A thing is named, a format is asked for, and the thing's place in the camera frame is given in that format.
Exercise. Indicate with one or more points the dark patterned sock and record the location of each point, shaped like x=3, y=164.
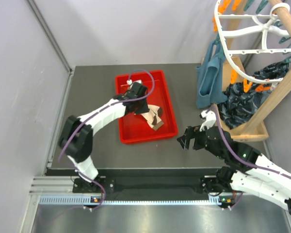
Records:
x=241, y=106

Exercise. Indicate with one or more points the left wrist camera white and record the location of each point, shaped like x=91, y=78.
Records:
x=130, y=82

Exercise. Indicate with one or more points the aluminium rail front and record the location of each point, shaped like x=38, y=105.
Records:
x=59, y=191

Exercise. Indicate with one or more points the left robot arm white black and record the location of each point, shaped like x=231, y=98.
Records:
x=76, y=139

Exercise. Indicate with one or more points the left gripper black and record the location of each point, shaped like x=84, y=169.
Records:
x=144, y=108

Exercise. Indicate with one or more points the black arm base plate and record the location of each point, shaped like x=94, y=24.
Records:
x=118, y=184

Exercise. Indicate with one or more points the blue sock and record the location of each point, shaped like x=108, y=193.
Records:
x=210, y=77

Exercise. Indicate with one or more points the teal clothes peg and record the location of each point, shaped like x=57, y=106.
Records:
x=260, y=7

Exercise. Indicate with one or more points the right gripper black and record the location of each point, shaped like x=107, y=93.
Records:
x=191, y=132

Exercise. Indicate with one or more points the pink brown patterned sock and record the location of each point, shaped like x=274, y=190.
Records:
x=153, y=116

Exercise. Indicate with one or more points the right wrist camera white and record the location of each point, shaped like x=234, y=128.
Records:
x=209, y=119

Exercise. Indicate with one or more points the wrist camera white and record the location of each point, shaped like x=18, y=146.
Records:
x=209, y=119
x=130, y=82

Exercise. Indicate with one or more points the wooden rack stand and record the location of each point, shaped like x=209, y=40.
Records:
x=278, y=21

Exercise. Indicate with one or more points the red plastic tray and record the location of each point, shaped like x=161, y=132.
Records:
x=134, y=128

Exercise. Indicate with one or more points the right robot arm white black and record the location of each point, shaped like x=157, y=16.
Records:
x=246, y=168

